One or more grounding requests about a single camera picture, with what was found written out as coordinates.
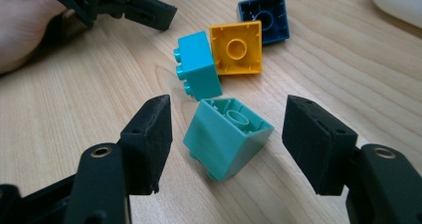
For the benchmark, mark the teal sloped toy brick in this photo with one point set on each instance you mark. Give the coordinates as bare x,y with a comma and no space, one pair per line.
219,147

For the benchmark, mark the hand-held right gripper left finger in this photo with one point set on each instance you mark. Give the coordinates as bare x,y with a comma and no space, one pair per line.
146,144

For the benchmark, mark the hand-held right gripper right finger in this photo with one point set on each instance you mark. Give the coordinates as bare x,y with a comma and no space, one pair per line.
315,144

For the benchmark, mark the white plastic bin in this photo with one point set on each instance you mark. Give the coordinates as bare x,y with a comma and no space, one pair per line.
401,1

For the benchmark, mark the orange-yellow toy brick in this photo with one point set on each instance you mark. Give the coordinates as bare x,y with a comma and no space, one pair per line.
219,58

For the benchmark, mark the dark blue toy brick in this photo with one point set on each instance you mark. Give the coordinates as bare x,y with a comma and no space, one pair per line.
277,28

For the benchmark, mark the cyan square toy brick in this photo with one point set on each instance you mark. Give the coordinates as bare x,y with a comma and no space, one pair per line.
199,64

